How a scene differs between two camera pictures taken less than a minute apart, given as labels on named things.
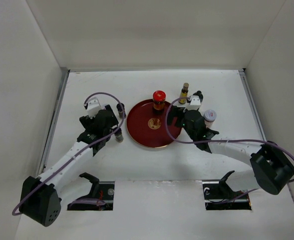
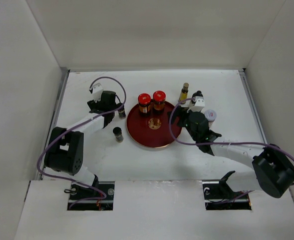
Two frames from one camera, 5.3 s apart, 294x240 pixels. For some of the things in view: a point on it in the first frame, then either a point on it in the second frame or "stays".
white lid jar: [209, 116] stays
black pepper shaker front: [118, 135] stays
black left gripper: [87, 122] -> [93, 105]
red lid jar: [159, 99] stays
